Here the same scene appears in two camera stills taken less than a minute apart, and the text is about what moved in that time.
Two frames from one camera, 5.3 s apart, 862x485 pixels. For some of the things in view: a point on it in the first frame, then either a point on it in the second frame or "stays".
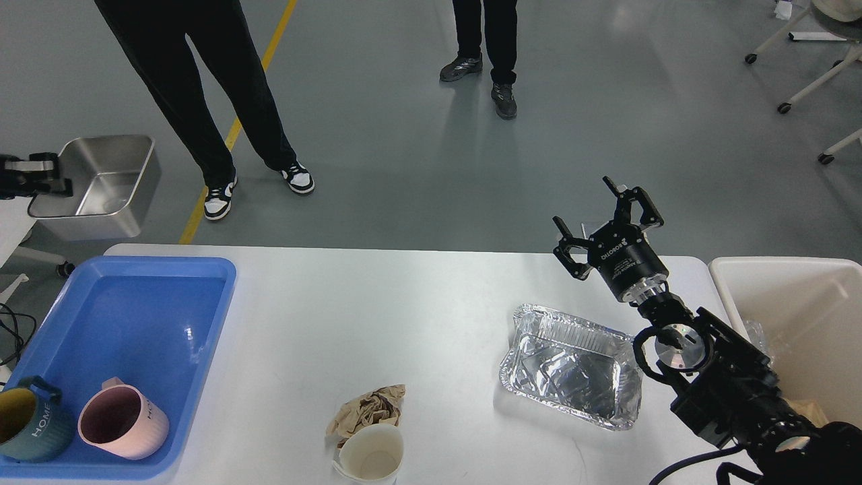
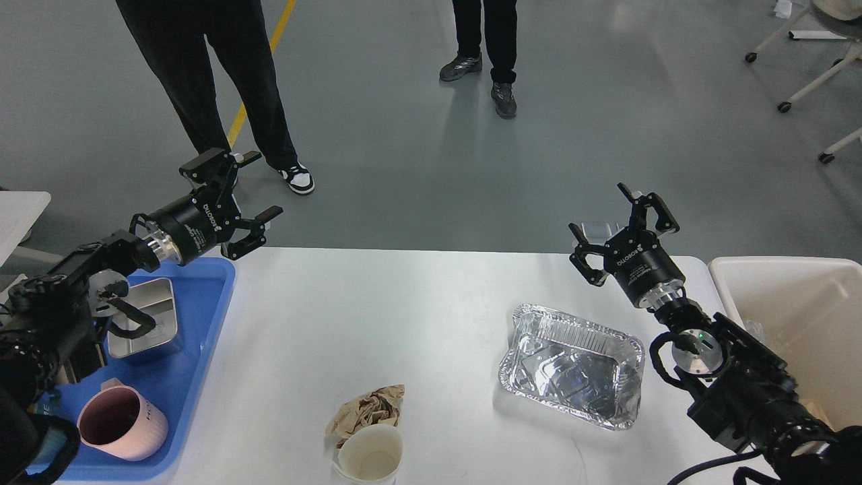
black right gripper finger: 624,198 → 665,221
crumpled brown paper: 381,406 stays
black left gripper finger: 33,157 → 218,168
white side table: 15,223 stays
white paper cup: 370,455 stays
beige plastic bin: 805,314 stays
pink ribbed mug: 120,419 stays
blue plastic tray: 149,321 stays
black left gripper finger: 27,183 → 234,250
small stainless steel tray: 113,178 → 156,298
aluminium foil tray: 568,364 stays
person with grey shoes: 494,23 stays
